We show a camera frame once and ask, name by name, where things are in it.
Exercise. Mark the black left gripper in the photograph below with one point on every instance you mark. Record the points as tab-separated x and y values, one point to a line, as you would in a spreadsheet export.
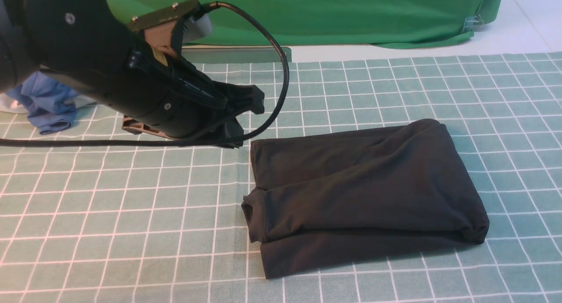
194	106

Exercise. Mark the dark gray long-sleeve top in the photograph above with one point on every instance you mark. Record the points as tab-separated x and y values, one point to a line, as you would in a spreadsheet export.
339	198

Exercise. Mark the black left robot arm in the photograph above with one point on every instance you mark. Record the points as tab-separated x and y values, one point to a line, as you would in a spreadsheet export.
81	44

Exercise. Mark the blue crumpled shirt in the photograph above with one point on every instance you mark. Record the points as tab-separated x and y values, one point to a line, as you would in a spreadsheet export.
44	98

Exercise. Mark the green grid cutting mat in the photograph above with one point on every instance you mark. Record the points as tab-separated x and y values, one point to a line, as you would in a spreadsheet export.
164	225

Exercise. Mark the green backdrop cloth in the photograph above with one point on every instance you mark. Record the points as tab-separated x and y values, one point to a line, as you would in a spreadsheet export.
394	24

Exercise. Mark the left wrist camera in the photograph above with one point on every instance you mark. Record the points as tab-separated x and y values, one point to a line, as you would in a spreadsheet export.
169	28

